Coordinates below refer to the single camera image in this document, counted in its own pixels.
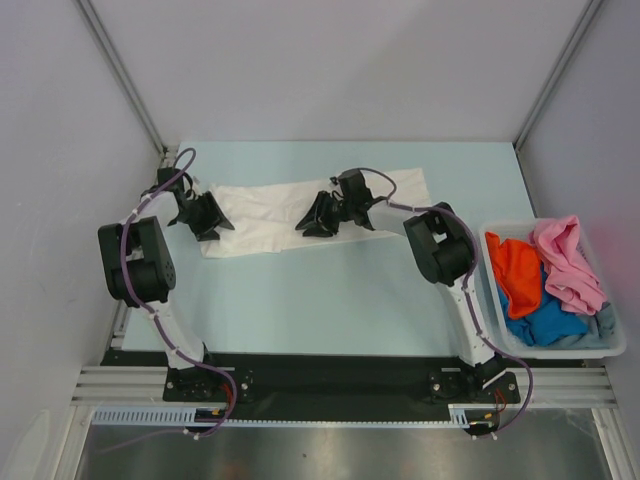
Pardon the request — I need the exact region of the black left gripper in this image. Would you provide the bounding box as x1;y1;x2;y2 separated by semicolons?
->
173;192;233;242

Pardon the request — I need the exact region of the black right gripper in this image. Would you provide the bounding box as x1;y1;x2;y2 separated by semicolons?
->
296;191;355;239

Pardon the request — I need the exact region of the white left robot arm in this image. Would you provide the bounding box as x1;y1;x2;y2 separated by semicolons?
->
98;167;236;402

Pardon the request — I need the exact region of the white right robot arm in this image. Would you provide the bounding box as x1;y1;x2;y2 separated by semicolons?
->
295;168;520;408

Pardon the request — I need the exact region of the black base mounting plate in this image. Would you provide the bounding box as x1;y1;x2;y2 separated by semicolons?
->
100;350;582;424

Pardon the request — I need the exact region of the orange t shirt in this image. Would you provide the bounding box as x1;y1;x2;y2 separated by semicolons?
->
485;232;542;320

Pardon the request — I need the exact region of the white perforated laundry basket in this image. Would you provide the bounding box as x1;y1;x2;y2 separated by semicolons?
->
479;215;627;360

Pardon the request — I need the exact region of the pink t shirt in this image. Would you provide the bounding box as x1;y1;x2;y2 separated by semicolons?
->
529;215;608;316

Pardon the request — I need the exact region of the light blue t shirt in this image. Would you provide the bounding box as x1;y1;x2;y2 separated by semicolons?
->
556;302;616;350

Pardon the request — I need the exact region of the aluminium frame rail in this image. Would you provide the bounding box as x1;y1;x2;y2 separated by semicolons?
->
71;366;617;409

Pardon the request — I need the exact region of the white slotted cable duct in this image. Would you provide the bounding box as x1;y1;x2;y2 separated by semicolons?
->
92;403;501;430

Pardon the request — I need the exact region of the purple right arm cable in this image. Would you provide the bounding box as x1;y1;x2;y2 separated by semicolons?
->
357;167;535;441

